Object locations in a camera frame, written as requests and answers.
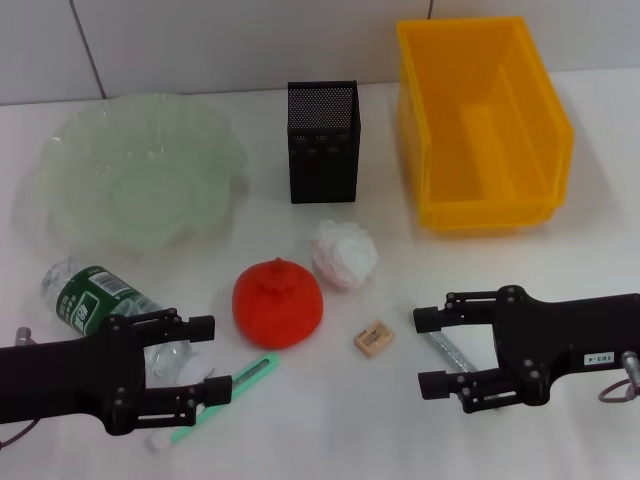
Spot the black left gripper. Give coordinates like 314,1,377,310
0,307,233,436

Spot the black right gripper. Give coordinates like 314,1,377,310
412,283,640,414

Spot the green utility knife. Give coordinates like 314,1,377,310
145,352,280,454

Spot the red-orange toy orange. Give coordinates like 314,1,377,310
231,256,325,350

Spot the white paper ball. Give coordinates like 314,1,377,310
309,218,379,291

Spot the clear bottle with green label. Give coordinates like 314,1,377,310
39,256,216,389

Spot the grey marker pen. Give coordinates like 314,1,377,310
423,329,479,374

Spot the beige eraser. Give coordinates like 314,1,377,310
353,319,396,359

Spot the pale green glass fruit plate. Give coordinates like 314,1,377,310
37,91,251,254

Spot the black mesh pen holder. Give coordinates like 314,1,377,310
286,79,361,205

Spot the yellow plastic bin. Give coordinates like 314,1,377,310
396,15,575,234

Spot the left gripper cable with plug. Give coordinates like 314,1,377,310
0,326,42,447

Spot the gripper cable with plug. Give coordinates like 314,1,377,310
598,350,640,404
0,326,42,447

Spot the right gripper cable with plug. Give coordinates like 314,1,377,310
598,350,640,404

